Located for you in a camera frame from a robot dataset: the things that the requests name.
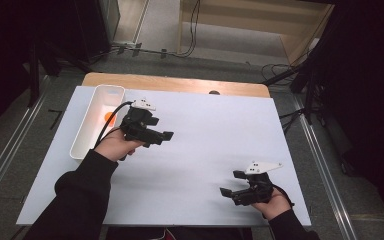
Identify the white plastic bin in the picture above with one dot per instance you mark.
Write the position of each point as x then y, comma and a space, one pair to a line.
90, 133

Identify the black power plugs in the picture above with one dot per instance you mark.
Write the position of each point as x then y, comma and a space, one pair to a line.
136, 48

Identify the dark cabinet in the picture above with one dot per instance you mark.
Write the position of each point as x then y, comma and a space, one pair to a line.
93, 26

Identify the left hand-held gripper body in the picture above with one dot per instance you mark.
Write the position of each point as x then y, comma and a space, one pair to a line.
136, 126

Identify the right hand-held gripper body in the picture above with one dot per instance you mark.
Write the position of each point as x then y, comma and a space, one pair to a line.
258, 191

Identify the wooden table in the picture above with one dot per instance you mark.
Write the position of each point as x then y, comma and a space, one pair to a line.
166, 83

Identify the person's right hand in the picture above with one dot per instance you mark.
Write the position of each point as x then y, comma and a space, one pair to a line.
273, 208

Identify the person's left hand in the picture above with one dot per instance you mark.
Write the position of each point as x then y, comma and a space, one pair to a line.
116, 148

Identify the small dark round object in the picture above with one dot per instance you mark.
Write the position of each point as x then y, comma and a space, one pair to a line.
214, 92

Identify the light wooden shelf unit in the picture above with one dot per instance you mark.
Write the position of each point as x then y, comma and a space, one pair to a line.
246, 23

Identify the orange round object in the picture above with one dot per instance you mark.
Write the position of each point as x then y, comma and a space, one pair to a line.
109, 117

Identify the white table board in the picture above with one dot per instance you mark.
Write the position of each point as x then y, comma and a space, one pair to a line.
196, 150

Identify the dark curtain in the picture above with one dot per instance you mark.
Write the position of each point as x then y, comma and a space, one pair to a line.
363, 83

